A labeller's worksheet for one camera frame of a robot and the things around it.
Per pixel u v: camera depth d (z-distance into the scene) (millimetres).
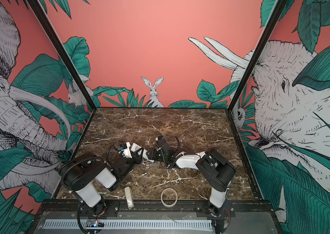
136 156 784
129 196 747
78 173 476
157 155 786
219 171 475
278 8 692
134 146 833
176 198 763
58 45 824
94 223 698
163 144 698
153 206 752
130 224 701
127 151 781
